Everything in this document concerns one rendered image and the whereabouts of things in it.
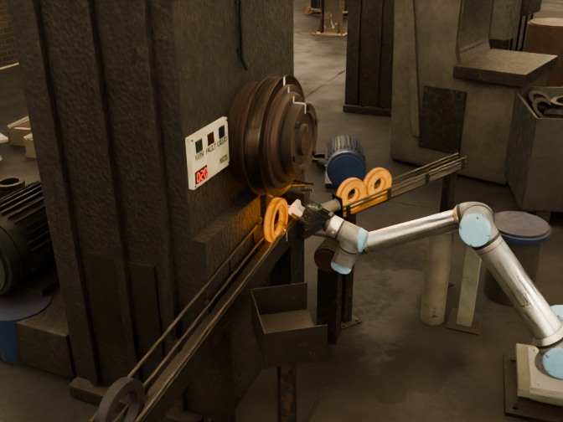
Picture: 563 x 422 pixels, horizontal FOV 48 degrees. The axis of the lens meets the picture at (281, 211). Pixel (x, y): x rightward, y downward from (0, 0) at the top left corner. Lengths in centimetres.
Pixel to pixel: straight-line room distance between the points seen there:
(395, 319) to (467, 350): 40
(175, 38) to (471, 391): 194
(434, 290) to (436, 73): 223
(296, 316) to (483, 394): 105
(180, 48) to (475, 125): 330
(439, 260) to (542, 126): 143
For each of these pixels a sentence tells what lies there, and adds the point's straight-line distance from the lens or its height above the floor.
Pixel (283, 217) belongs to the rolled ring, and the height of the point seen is 74.
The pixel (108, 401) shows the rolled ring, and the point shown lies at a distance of 180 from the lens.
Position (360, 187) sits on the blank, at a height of 73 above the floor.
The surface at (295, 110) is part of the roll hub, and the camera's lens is 234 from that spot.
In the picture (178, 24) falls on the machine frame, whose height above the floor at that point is 159.
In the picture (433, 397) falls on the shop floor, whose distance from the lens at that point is 291.
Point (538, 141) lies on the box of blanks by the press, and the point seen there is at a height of 60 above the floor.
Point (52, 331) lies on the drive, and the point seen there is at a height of 25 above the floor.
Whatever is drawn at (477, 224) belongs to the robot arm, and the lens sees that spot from 246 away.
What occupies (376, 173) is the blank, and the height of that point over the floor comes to 79.
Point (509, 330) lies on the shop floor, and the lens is 340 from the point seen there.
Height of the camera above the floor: 189
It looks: 25 degrees down
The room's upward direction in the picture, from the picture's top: 1 degrees counter-clockwise
